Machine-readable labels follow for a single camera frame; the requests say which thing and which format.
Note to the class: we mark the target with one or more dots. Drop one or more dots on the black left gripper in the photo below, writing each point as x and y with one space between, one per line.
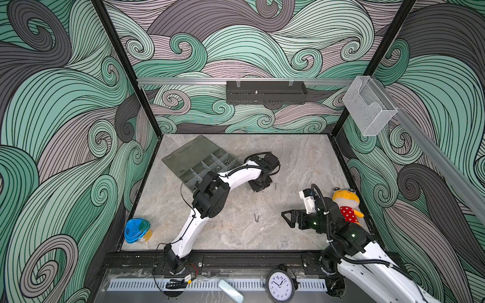
256 189

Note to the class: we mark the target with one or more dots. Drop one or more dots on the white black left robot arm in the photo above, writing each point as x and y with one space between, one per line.
209 199

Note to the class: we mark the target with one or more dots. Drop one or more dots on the black wall tray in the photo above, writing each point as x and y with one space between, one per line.
266 93

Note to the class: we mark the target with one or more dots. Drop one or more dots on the blue lid fruit cup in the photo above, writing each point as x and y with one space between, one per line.
137 230

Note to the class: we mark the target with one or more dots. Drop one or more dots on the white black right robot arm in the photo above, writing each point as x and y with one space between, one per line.
352 252

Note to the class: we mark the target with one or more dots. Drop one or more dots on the white round clock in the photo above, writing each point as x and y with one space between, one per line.
280 287

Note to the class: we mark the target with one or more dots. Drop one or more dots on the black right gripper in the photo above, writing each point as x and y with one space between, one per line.
301 214

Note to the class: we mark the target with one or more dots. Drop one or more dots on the grey compartment organizer box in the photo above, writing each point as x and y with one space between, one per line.
191 162

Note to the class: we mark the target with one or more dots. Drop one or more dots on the white oblong remote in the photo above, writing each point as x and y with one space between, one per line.
230 291

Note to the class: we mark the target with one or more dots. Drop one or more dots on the clear plastic wall holder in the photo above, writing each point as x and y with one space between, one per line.
369 105

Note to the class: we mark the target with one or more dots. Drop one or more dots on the white perforated cable duct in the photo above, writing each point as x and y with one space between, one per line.
240 284

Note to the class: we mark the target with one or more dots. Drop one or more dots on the yellow frog plush toy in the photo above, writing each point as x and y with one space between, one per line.
348 202

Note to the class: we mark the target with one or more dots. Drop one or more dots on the aluminium rail bar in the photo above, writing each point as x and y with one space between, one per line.
222 81

